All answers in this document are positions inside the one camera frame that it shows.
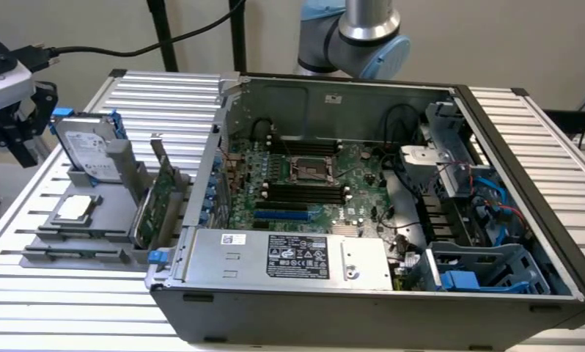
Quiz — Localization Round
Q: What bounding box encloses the RAM stick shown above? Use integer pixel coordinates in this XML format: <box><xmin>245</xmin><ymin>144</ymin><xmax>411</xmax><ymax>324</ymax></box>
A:
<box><xmin>34</xmin><ymin>226</ymin><xmax>128</xmax><ymax>240</ymax></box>

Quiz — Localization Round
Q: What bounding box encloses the long black expansion slot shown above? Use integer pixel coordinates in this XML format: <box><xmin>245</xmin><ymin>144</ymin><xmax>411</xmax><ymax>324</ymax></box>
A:
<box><xmin>256</xmin><ymin>200</ymin><xmax>309</xmax><ymax>212</ymax></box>

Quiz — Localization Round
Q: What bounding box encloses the blue expansion slot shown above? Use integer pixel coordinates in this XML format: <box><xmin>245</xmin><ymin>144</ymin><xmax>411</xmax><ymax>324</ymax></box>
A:
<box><xmin>252</xmin><ymin>209</ymin><xmax>310</xmax><ymax>221</ymax></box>

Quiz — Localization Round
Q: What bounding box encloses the silver CPU chip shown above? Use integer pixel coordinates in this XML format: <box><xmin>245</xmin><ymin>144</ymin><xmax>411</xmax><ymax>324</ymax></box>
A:
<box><xmin>58</xmin><ymin>194</ymin><xmax>101</xmax><ymax>221</ymax></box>

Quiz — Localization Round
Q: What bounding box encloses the grey parts rack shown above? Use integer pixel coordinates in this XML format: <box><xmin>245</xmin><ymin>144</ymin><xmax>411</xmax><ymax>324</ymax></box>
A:
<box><xmin>20</xmin><ymin>141</ymin><xmax>196</xmax><ymax>273</ymax></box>

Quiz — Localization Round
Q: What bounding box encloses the green graphics card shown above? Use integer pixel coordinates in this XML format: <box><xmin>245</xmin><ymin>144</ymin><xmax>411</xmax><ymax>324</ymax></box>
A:
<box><xmin>132</xmin><ymin>133</ymin><xmax>189</xmax><ymax>247</ymax></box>

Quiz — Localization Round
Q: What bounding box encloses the black stand pole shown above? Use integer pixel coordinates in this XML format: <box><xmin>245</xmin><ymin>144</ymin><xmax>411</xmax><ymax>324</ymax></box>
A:
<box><xmin>226</xmin><ymin>0</ymin><xmax>250</xmax><ymax>73</ymax></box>
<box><xmin>145</xmin><ymin>0</ymin><xmax>180</xmax><ymax>73</ymax></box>

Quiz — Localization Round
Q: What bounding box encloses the silver power supply unit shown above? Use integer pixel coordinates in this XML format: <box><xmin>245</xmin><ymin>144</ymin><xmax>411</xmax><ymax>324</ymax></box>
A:
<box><xmin>172</xmin><ymin>227</ymin><xmax>397</xmax><ymax>291</ymax></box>

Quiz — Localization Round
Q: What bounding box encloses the CPU socket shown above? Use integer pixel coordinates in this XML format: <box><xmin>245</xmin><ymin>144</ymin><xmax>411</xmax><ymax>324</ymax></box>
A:
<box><xmin>283</xmin><ymin>153</ymin><xmax>343</xmax><ymax>185</ymax></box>

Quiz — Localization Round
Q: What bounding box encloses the green motherboard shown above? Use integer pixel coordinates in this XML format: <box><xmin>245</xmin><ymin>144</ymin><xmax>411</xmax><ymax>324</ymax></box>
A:
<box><xmin>217</xmin><ymin>139</ymin><xmax>402</xmax><ymax>236</ymax></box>

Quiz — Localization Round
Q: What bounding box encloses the black open PC case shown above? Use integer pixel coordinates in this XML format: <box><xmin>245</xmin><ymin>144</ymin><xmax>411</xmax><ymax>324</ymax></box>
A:
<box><xmin>145</xmin><ymin>71</ymin><xmax>585</xmax><ymax>340</ymax></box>

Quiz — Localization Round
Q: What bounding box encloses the metal drive cage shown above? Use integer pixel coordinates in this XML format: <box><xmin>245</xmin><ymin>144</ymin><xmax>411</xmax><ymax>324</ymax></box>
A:
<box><xmin>398</xmin><ymin>101</ymin><xmax>494</xmax><ymax>199</ymax></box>

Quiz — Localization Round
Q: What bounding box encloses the black fan shroud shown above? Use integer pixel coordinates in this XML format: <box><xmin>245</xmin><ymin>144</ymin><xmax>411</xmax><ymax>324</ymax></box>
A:
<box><xmin>413</xmin><ymin>193</ymin><xmax>475</xmax><ymax>247</ymax></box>

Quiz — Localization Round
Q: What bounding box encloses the blue disk bay clip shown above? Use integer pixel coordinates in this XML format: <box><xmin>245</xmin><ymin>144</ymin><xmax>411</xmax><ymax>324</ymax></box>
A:
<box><xmin>439</xmin><ymin>271</ymin><xmax>479</xmax><ymax>292</ymax></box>

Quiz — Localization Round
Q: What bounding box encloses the black box beside table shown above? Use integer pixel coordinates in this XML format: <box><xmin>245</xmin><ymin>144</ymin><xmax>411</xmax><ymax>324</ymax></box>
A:
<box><xmin>541</xmin><ymin>109</ymin><xmax>585</xmax><ymax>138</ymax></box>

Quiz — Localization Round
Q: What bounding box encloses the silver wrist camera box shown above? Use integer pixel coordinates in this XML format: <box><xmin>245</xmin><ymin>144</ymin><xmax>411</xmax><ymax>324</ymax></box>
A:
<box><xmin>0</xmin><ymin>62</ymin><xmax>34</xmax><ymax>111</ymax></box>

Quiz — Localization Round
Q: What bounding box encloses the hard disk with blue bracket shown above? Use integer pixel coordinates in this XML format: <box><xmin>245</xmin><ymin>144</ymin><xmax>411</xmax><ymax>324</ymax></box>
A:
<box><xmin>50</xmin><ymin>106</ymin><xmax>128</xmax><ymax>184</ymax></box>

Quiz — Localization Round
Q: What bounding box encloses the black camera cable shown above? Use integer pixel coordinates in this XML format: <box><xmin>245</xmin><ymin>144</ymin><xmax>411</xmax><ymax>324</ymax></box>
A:
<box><xmin>9</xmin><ymin>0</ymin><xmax>248</xmax><ymax>73</ymax></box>

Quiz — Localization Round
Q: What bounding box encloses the short black looped wire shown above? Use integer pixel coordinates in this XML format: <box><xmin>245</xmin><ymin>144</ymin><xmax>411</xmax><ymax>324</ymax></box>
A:
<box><xmin>252</xmin><ymin>117</ymin><xmax>274</xmax><ymax>141</ymax></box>

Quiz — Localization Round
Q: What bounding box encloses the tall black looped wire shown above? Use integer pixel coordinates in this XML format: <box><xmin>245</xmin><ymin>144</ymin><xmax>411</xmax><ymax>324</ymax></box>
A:
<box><xmin>383</xmin><ymin>103</ymin><xmax>421</xmax><ymax>148</ymax></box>

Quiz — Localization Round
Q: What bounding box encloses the blue wire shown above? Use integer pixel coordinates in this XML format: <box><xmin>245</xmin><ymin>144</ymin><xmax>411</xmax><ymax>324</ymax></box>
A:
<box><xmin>471</xmin><ymin>175</ymin><xmax>514</xmax><ymax>230</ymax></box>

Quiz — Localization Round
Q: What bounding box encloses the red wire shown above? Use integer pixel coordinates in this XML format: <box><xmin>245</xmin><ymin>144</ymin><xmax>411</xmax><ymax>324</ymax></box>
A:
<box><xmin>498</xmin><ymin>204</ymin><xmax>531</xmax><ymax>236</ymax></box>

